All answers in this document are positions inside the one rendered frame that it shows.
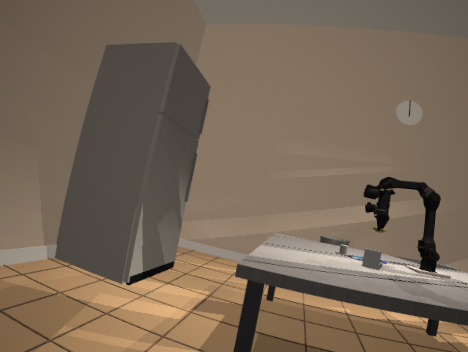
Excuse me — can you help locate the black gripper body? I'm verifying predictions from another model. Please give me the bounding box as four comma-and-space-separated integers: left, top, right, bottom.
374, 200, 390, 220

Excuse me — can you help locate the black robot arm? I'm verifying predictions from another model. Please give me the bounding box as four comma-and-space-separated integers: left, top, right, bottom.
364, 177, 441, 273

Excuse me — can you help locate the white dish rack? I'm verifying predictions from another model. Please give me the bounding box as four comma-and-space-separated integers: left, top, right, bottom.
362, 249, 383, 269

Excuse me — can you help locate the light blue flat mat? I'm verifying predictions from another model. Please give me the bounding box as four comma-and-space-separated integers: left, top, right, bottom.
348, 254, 364, 260

